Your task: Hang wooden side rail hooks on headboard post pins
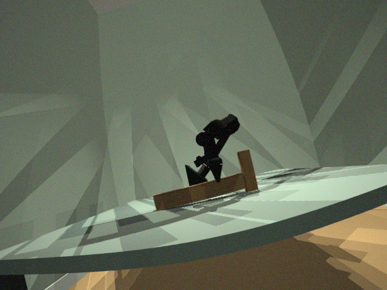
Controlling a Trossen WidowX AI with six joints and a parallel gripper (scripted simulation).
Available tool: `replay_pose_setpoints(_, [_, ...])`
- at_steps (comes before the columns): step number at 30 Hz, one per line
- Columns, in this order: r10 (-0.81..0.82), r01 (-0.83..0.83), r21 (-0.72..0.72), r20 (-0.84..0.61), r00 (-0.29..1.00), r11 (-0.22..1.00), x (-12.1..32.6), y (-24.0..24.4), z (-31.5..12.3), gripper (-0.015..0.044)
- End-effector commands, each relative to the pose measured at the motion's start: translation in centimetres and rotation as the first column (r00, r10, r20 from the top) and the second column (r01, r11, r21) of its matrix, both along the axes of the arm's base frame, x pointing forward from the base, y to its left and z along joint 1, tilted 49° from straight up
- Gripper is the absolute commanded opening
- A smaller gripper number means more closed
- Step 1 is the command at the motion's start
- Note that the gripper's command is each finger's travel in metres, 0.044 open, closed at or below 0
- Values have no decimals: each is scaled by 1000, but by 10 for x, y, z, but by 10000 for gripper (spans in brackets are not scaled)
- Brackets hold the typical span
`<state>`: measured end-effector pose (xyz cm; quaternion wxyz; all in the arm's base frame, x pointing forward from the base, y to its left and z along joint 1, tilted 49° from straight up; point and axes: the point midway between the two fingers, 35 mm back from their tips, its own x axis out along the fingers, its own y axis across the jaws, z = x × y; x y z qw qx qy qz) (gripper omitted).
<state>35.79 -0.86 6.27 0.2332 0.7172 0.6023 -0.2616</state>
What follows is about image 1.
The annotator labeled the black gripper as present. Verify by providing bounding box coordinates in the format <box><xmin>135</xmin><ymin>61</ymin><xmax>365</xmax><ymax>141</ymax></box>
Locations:
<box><xmin>204</xmin><ymin>146</ymin><xmax>223</xmax><ymax>182</ymax></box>

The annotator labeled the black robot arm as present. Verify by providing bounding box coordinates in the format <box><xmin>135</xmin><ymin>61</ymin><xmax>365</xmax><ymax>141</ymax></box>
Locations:
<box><xmin>194</xmin><ymin>114</ymin><xmax>240</xmax><ymax>178</ymax></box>

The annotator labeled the wooden board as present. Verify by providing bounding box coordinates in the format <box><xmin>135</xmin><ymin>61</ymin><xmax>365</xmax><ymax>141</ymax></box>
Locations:
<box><xmin>153</xmin><ymin>173</ymin><xmax>246</xmax><ymax>211</ymax></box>

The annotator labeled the brown wooden post with slot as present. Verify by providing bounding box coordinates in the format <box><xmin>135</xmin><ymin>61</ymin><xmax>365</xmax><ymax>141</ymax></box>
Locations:
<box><xmin>237</xmin><ymin>149</ymin><xmax>258</xmax><ymax>192</ymax></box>

